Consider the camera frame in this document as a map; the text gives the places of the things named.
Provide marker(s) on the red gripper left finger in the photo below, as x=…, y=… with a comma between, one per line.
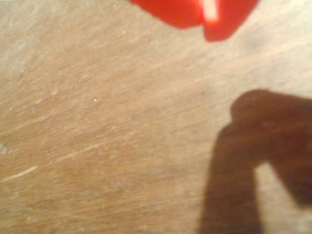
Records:
x=175, y=12

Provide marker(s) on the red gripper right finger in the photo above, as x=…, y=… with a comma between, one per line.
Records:
x=231, y=14

